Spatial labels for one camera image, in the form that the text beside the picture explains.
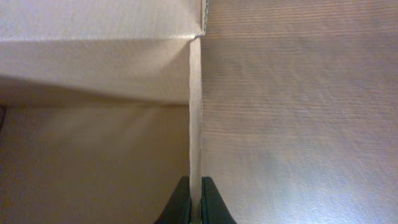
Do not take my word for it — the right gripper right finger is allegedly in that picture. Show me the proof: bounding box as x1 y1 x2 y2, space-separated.
201 177 236 224

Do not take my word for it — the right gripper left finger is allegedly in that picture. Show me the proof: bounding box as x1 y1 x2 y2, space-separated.
154 176 191 224

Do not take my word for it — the brown cardboard box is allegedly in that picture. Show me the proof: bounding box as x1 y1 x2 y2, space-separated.
1 1 208 223

